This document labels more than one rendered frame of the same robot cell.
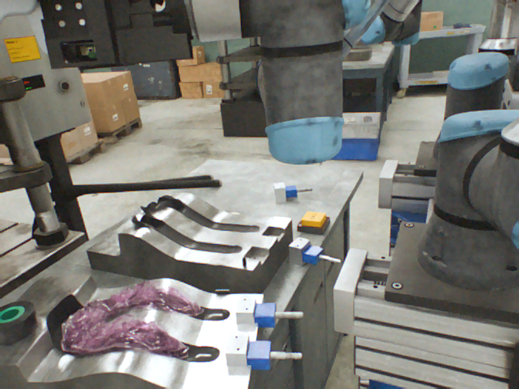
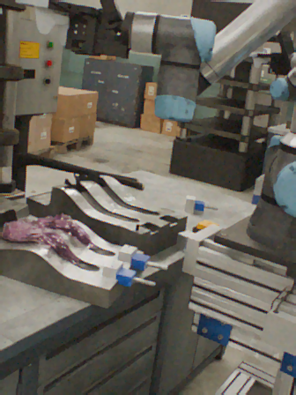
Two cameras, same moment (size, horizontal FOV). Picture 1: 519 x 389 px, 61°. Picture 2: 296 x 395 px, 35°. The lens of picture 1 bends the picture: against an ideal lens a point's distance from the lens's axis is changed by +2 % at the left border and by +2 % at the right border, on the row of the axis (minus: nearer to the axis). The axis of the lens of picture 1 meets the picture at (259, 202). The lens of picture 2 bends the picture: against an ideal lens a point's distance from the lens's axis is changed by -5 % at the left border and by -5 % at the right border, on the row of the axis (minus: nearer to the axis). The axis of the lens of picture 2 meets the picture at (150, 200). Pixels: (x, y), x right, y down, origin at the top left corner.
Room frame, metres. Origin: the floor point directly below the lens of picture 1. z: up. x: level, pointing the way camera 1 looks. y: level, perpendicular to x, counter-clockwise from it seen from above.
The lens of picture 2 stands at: (-0.49, -0.14, 1.41)
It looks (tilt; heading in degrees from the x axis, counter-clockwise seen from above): 17 degrees down; 7
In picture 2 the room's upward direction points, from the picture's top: 8 degrees clockwise
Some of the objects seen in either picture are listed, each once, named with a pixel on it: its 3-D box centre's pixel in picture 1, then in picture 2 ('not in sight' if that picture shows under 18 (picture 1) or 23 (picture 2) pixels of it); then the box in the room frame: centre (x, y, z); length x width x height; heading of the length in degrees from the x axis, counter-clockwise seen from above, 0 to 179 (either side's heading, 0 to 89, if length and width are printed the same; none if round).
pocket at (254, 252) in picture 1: (256, 259); (148, 232); (0.88, 0.02, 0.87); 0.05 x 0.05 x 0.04; 64
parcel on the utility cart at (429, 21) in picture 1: (424, 24); not in sight; (6.38, -2.47, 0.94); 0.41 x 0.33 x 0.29; 76
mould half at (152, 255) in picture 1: (190, 236); (103, 207); (1.04, 0.20, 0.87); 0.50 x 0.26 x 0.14; 64
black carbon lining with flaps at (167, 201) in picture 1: (190, 222); (106, 195); (1.02, 0.19, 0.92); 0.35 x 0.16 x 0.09; 64
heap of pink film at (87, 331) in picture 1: (129, 315); (47, 230); (0.68, 0.27, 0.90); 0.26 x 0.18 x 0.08; 81
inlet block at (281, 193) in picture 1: (293, 191); (202, 205); (1.37, -0.12, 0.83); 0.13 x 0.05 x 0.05; 92
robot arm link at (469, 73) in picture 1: (476, 86); not in sight; (1.01, -0.52, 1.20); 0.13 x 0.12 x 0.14; 130
